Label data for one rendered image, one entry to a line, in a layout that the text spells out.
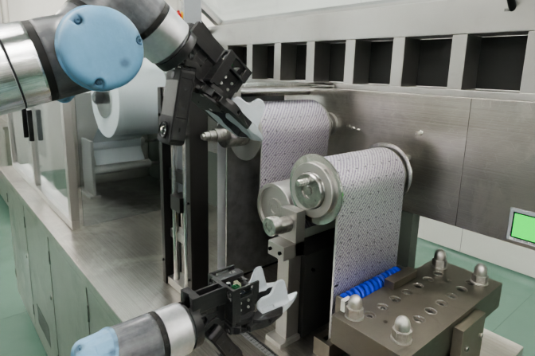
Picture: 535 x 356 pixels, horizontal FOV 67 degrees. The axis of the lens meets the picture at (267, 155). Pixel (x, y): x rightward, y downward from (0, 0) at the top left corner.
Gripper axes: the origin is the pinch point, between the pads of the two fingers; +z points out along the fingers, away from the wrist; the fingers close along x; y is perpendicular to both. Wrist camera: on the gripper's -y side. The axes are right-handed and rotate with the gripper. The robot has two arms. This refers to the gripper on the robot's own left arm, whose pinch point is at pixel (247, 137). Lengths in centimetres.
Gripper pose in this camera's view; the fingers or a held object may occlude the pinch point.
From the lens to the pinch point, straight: 70.5
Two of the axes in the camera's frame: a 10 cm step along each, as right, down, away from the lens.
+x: -6.5, -1.7, 7.4
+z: 5.7, 5.4, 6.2
